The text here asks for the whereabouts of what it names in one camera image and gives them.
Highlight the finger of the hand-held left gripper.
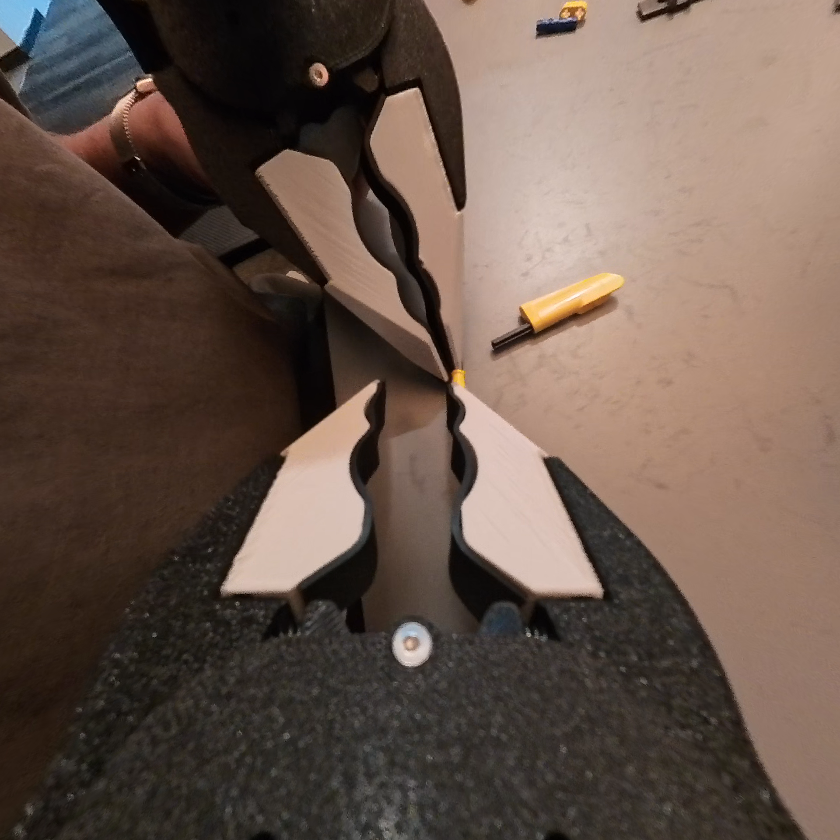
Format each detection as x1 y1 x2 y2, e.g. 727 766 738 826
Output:
255 150 454 382
364 88 467 378

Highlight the yellow plastic toy piece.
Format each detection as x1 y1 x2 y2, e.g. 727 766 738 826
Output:
518 272 626 331

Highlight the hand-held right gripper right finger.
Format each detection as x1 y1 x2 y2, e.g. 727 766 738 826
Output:
448 386 605 621

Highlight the person's brown shirt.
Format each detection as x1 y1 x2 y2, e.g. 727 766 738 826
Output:
0 72 329 815

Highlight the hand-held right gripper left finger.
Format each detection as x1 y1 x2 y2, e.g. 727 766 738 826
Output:
220 379 385 621

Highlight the person's left hand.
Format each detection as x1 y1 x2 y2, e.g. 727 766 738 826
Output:
128 92 221 198

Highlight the dark blue cloth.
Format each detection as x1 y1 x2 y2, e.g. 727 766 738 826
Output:
16 0 147 135

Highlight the black office chair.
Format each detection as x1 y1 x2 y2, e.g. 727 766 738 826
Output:
174 200 329 408

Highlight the person's left forearm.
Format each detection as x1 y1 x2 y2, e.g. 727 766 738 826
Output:
62 121 132 175

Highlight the small blue yellow toy piece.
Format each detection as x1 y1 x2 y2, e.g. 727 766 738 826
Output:
536 0 589 35

